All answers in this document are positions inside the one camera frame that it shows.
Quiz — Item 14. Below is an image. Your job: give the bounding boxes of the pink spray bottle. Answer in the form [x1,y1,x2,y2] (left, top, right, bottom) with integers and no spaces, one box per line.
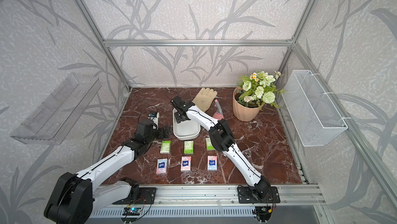
[213,99,224,120]

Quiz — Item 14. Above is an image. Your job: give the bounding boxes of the green tissue pack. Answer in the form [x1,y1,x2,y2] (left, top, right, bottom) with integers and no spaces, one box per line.
[206,138,215,151]
[184,141,194,155]
[160,141,171,154]

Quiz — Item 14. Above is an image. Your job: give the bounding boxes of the pink blue Tempo pack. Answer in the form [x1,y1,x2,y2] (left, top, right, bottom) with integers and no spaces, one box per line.
[156,158,168,175]

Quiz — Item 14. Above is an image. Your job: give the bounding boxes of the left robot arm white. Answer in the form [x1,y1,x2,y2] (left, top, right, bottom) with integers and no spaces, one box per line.
[43,119,170,224]

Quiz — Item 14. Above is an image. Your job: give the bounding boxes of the artificial green white flowers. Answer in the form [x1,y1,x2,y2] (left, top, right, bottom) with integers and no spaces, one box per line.
[236,71,284,109]

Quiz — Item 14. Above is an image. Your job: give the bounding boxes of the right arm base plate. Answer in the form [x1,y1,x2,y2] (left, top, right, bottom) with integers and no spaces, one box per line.
[237,185,281,204]

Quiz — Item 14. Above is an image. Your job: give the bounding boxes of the beige work glove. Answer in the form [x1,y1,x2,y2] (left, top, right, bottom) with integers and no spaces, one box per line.
[192,88,218,112]

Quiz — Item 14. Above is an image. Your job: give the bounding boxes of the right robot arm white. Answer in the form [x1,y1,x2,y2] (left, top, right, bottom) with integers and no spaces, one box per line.
[171,96,271,200]

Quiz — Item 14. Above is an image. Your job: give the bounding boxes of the pink tissue pack hidden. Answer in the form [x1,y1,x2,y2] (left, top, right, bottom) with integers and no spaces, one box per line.
[207,156,218,171]

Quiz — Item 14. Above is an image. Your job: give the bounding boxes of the white wire basket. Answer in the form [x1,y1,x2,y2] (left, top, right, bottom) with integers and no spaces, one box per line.
[282,70,348,147]

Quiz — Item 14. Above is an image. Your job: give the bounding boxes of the clear acrylic wall shelf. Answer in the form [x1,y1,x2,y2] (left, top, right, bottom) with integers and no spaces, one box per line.
[10,73,102,145]

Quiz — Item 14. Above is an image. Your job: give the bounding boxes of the terracotta flower pot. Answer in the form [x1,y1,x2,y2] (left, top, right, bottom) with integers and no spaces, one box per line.
[233,87,259,122]

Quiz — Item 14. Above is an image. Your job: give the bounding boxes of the white plastic storage box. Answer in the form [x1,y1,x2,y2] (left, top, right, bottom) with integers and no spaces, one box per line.
[173,109,201,141]

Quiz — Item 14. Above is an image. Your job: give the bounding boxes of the right controller board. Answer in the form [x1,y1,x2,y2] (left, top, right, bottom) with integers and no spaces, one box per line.
[252,206,273,217]

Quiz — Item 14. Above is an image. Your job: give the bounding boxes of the aluminium front rail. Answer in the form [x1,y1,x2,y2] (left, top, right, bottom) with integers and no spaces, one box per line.
[102,184,326,207]

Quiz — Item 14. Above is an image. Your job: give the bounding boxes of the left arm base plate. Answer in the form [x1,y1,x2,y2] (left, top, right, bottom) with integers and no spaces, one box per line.
[124,187,157,205]

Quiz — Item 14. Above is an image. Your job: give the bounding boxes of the controller board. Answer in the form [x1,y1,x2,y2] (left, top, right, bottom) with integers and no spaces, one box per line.
[252,206,273,217]
[122,206,142,216]

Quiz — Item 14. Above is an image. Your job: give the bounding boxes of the left controller board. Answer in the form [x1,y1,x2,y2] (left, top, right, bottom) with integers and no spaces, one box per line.
[122,206,142,216]

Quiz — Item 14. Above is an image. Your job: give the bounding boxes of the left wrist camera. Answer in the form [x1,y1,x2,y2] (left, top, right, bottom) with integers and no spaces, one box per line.
[149,112,159,125]

